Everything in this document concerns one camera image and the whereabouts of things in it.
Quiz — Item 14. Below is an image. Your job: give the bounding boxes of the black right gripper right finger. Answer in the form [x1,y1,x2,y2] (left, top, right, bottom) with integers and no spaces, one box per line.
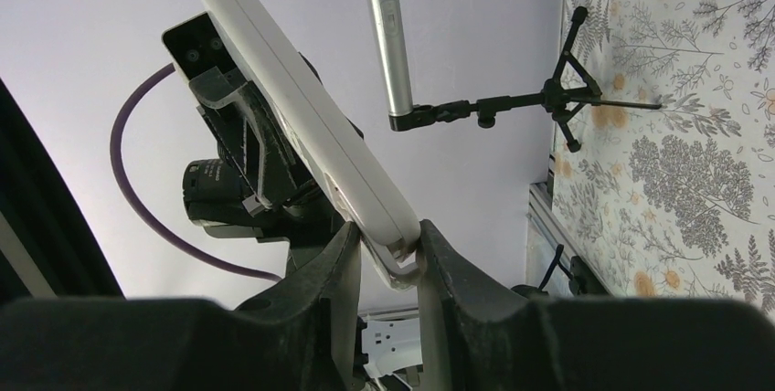
[417,220,774,390]

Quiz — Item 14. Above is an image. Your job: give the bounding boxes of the floral patterned table mat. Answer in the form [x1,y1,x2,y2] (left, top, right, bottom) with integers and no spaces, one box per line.
[553,0,774,315]

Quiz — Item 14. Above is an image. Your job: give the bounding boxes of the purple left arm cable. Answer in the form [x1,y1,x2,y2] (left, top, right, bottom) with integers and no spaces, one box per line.
[109,63,283,283]

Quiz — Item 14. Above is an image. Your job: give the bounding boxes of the black mini tripod stand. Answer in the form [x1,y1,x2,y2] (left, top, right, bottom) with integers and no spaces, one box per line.
[390,6,663,153]

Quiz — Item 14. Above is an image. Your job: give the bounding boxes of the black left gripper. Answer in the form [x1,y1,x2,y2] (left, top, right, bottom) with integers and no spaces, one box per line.
[182,71,344,272]

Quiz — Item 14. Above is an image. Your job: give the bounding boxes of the silver microphone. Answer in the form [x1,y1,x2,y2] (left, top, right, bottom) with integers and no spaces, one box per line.
[367,0,414,118]

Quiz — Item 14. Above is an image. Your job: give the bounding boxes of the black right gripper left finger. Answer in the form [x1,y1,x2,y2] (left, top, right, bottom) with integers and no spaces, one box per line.
[1,222,361,390]

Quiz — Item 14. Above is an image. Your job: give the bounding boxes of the white remote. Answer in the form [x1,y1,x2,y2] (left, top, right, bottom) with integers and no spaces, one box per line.
[202,0,421,291]

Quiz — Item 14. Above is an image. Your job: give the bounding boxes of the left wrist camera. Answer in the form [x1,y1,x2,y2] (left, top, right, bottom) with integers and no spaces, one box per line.
[162,13,240,101]

